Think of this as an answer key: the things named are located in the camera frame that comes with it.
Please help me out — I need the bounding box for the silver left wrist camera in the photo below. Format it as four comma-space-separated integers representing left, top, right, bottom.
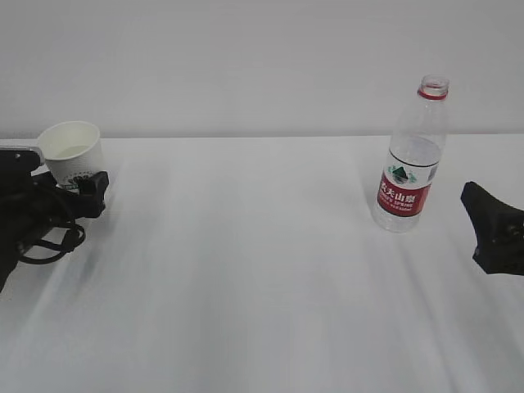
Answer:
0, 146, 44, 174

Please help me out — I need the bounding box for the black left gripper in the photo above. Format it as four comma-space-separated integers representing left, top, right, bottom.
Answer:
1, 171, 110, 262

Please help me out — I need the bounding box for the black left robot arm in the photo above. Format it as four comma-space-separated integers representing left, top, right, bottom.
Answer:
1, 171, 110, 286

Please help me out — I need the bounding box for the clear Nongfu Spring water bottle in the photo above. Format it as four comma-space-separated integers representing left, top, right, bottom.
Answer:
372, 75, 449, 233

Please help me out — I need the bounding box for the white paper cup green logo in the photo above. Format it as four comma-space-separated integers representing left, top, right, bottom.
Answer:
37, 121, 104, 192

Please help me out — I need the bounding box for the black left camera cable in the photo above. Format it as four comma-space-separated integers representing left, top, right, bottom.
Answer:
18, 187, 88, 265

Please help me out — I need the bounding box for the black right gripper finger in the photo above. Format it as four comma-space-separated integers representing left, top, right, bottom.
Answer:
460, 182, 523, 275

